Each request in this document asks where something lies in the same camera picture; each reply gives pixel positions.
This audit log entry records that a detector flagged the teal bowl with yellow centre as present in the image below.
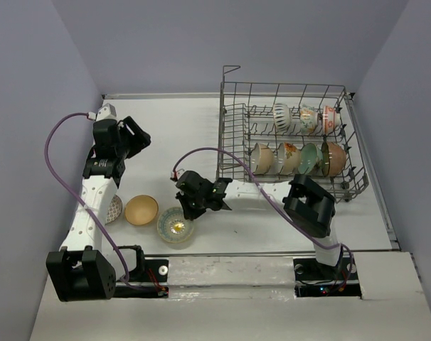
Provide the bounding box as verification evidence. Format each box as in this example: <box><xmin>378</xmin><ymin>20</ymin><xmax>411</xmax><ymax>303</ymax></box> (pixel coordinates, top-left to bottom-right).
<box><xmin>156</xmin><ymin>207</ymin><xmax>194</xmax><ymax>244</ymax></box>

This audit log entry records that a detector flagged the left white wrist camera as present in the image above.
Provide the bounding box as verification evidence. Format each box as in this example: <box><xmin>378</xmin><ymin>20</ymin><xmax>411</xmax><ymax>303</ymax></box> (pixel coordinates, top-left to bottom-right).
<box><xmin>87</xmin><ymin>104</ymin><xmax>117</xmax><ymax>121</ymax></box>

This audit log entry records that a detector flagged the grey wire dish rack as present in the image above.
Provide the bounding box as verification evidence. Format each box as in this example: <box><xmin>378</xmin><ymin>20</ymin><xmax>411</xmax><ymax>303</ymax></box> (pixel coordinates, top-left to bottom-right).
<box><xmin>218</xmin><ymin>78</ymin><xmax>369</xmax><ymax>202</ymax></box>

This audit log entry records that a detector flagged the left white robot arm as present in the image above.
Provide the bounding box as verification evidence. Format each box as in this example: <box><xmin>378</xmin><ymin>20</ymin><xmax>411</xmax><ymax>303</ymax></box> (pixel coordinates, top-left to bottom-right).
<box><xmin>44</xmin><ymin>113</ymin><xmax>151</xmax><ymax>302</ymax></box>

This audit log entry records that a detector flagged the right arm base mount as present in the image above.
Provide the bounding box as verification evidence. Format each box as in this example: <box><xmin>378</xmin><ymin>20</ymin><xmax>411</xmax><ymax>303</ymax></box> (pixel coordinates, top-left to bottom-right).
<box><xmin>293</xmin><ymin>256</ymin><xmax>362</xmax><ymax>298</ymax></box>

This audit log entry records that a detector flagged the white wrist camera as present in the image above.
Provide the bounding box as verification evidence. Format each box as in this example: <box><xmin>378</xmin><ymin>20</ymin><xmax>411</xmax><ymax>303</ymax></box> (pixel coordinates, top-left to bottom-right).
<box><xmin>170</xmin><ymin>169</ymin><xmax>185</xmax><ymax>182</ymax></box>
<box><xmin>87</xmin><ymin>104</ymin><xmax>117</xmax><ymax>121</ymax></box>

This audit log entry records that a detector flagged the small patterned bowl under arm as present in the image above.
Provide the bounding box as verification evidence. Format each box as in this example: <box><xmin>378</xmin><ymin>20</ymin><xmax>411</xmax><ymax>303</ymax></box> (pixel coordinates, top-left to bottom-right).
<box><xmin>105</xmin><ymin>195</ymin><xmax>123</xmax><ymax>224</ymax></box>

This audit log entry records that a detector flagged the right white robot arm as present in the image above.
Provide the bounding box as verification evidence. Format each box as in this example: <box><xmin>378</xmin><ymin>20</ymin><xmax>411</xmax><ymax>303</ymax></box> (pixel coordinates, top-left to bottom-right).
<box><xmin>176</xmin><ymin>170</ymin><xmax>344</xmax><ymax>278</ymax></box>

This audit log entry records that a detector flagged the mint green bowl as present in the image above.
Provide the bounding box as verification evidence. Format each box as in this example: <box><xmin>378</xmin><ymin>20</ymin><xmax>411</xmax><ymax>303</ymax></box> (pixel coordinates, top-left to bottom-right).
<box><xmin>298</xmin><ymin>143</ymin><xmax>324</xmax><ymax>175</ymax></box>

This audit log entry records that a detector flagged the leaf and flower pattern bowl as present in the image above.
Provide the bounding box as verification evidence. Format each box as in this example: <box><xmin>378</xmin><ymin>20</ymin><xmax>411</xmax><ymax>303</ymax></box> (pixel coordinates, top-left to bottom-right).
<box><xmin>299</xmin><ymin>104</ymin><xmax>318</xmax><ymax>135</ymax></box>

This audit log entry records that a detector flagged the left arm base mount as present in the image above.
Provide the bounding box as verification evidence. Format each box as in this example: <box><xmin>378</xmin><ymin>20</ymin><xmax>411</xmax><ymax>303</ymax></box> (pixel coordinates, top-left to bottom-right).
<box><xmin>102</xmin><ymin>245</ymin><xmax>169</xmax><ymax>300</ymax></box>

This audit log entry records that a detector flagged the orange coral pattern bowl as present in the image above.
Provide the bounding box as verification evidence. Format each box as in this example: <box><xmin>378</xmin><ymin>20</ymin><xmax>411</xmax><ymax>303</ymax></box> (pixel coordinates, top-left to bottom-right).
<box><xmin>321</xmin><ymin>106</ymin><xmax>341</xmax><ymax>136</ymax></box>

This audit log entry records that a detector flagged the brown glazed bowl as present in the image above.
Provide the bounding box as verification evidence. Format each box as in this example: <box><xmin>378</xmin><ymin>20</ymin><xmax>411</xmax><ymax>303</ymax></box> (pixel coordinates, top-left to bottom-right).
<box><xmin>321</xmin><ymin>141</ymin><xmax>346</xmax><ymax>177</ymax></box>

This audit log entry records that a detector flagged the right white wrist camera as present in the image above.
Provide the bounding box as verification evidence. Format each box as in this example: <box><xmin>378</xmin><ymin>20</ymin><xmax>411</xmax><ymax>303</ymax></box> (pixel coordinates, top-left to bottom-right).
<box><xmin>170</xmin><ymin>169</ymin><xmax>185</xmax><ymax>182</ymax></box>

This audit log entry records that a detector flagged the tan orange bowl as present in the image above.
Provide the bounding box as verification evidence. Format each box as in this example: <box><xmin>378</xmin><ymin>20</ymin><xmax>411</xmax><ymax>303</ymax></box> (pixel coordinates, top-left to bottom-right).
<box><xmin>124</xmin><ymin>195</ymin><xmax>159</xmax><ymax>226</ymax></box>

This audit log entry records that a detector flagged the plain white bowl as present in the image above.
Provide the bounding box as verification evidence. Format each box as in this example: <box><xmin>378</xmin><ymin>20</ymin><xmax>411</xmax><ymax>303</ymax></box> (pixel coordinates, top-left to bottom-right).
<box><xmin>277</xmin><ymin>142</ymin><xmax>301</xmax><ymax>175</ymax></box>

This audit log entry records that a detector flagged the white bowl with patterned outside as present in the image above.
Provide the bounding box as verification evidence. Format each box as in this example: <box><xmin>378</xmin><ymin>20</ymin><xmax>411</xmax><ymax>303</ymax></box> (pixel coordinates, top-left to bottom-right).
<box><xmin>272</xmin><ymin>103</ymin><xmax>292</xmax><ymax>131</ymax></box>

